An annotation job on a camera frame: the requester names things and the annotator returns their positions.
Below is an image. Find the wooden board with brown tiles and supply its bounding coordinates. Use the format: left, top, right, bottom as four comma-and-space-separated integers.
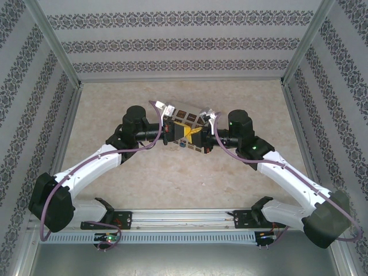
163, 100, 214, 155

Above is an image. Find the grey metal panel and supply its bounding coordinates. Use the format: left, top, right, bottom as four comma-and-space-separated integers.
17, 243, 354, 276

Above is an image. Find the small green-lit circuit board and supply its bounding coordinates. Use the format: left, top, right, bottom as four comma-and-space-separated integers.
94, 233, 119, 243

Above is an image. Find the aluminium side frame rail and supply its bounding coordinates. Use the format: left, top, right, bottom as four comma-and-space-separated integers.
27, 83, 84, 222
281, 80, 327, 190

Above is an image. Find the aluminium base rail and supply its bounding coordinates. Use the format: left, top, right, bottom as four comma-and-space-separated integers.
28, 208, 317, 231

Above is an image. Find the slotted grey cable tray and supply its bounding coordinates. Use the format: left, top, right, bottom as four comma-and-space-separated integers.
40, 231, 257, 246

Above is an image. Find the aluminium frame post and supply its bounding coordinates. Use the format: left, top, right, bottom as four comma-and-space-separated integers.
280, 0, 337, 87
24, 0, 84, 89

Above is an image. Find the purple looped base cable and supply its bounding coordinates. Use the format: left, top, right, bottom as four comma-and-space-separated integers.
82, 220, 123, 251

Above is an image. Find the small circuit board with wires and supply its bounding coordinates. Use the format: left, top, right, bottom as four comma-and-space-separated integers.
256, 231, 278, 248

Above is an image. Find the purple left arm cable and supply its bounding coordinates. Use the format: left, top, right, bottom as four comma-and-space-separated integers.
40, 99, 166, 242

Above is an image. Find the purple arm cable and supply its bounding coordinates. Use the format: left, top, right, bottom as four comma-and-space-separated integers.
40, 99, 166, 242
211, 112, 363, 248

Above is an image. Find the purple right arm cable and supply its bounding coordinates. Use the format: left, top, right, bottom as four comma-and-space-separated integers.
211, 112, 363, 248

